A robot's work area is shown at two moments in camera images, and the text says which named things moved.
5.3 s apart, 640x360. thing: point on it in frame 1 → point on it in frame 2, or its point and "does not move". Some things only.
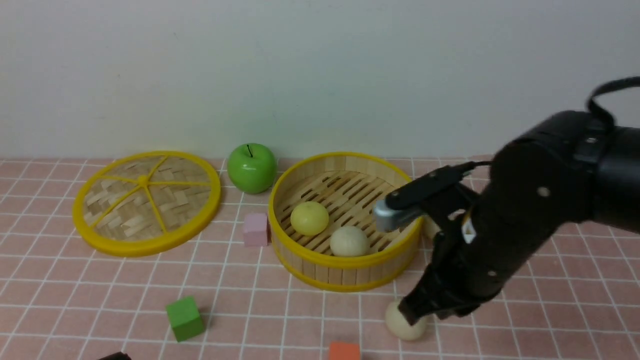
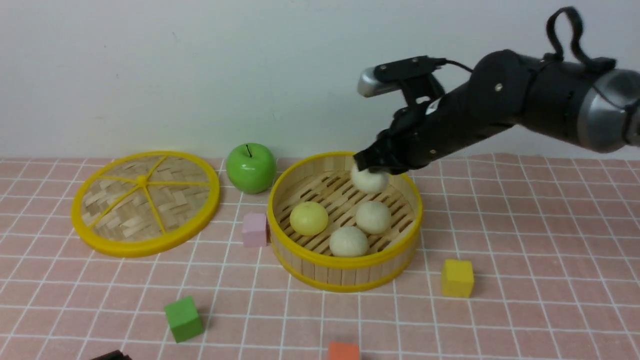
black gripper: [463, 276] → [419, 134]
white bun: [399, 327] → [373, 217]
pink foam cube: [255, 233] does not move
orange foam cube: [344, 350] does not move
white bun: [349, 241] does not move
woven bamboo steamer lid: [145, 203] does not move
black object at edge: [118, 356] does not move
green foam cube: [185, 319] does not move
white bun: [430, 228] → [368, 182]
